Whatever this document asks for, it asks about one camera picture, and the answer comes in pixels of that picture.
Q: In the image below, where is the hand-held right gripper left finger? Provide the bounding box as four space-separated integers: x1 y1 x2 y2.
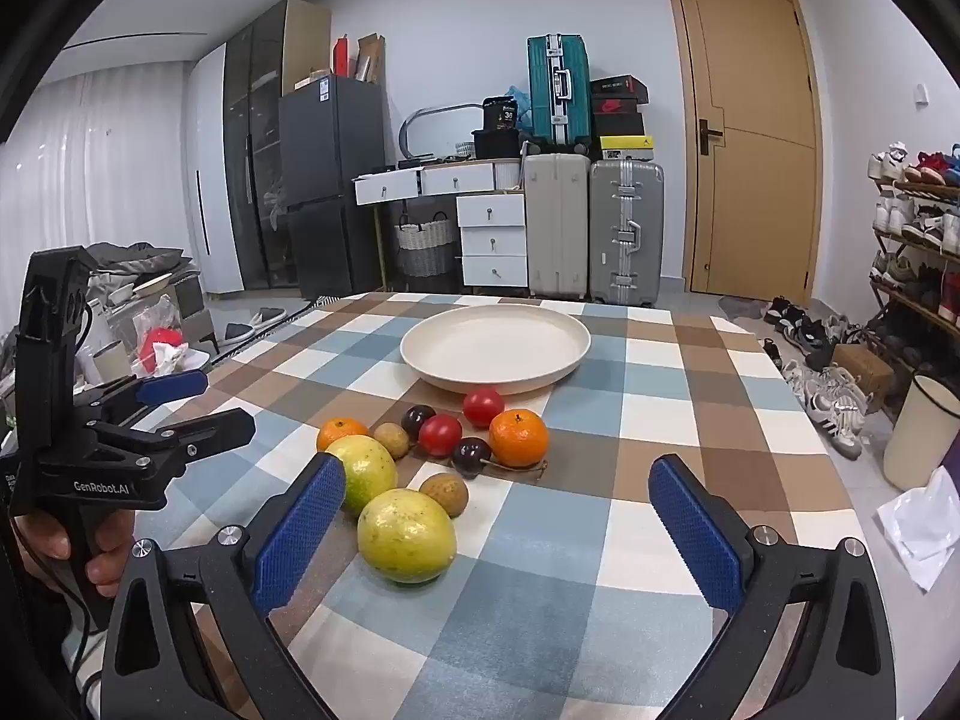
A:
101 454 347 720

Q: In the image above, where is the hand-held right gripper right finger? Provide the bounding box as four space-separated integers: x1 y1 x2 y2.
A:
649 454 897 720

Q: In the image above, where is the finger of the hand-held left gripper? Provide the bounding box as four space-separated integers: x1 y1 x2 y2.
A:
97 409 256 477
75 370 209 425

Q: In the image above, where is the pale yellow passion fruit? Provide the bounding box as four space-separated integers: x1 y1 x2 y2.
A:
357 489 458 584

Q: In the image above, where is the orange mandarin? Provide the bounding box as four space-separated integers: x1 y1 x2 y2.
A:
316 418 371 453
489 409 550 467

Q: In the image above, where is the brown kiwi back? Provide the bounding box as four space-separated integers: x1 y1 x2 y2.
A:
373 422 411 460

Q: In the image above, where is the brown kiwi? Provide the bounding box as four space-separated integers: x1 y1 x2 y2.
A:
418 472 470 518
373 422 411 460

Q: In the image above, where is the brown kiwi front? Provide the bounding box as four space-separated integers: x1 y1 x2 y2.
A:
418 472 470 518

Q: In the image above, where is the red tomato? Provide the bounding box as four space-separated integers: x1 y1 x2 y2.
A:
418 415 463 458
462 387 505 428

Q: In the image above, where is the cream round plate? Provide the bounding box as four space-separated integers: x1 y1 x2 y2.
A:
400 305 592 396

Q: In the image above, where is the person's left hand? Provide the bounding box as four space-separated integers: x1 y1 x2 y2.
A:
13 516 136 599

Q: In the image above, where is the red plastic bag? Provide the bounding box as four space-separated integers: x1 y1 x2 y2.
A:
139 326 188 376

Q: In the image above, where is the grey storage box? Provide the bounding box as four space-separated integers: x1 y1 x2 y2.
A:
169 274 220 355

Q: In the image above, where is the checked tablecloth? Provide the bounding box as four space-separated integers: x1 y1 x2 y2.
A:
64 292 901 720

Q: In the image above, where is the grey cloth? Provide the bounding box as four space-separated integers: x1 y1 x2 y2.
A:
86 242 196 272

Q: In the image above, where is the pile of shoes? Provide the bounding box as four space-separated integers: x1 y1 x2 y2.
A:
761 296 871 460

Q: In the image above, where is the white wardrobe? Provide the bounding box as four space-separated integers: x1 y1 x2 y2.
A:
184 41 245 295

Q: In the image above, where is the white curtain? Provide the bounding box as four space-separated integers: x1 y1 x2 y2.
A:
0 60 200 331

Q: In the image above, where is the white plastic bag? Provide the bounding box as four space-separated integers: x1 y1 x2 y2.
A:
877 465 960 592

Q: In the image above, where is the brown cardboard box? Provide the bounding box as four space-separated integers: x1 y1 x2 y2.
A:
831 343 895 413

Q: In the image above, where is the dark glass cabinet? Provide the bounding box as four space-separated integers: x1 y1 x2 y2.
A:
223 0 331 292

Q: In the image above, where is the white bin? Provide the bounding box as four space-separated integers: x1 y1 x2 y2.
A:
883 373 960 490

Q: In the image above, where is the dark grey fridge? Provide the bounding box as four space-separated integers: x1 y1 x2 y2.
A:
279 75 391 301

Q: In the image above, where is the woven laundry basket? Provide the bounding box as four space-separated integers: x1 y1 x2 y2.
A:
395 214 458 278

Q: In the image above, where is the silver suitcase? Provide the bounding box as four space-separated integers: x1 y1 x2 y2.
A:
589 159 665 308

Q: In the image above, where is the white drawer desk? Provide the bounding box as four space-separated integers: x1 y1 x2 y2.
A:
354 157 528 290

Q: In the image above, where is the beige suitcase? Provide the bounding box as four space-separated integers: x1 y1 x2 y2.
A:
523 152 591 299

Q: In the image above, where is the wooden shoe rack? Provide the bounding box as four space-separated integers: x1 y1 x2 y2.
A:
866 142 960 421

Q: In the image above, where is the brown cardboard piece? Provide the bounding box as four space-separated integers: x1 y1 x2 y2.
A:
356 32 387 83

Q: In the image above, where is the yellow black shoe box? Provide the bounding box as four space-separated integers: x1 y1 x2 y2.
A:
598 135 655 162

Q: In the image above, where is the black plastic basket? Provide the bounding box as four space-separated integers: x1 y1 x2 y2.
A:
472 129 521 160

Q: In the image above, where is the wooden door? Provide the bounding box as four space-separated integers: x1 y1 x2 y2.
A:
664 0 826 308

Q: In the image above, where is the black red shoe box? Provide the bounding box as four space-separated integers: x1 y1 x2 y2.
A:
590 75 647 102

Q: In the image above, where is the teal suitcase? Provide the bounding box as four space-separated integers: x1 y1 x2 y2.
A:
527 34 591 151

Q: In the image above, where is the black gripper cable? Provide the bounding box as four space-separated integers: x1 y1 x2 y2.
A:
45 562 102 720

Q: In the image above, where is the chrome tube frame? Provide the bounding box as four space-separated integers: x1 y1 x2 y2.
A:
399 103 485 162

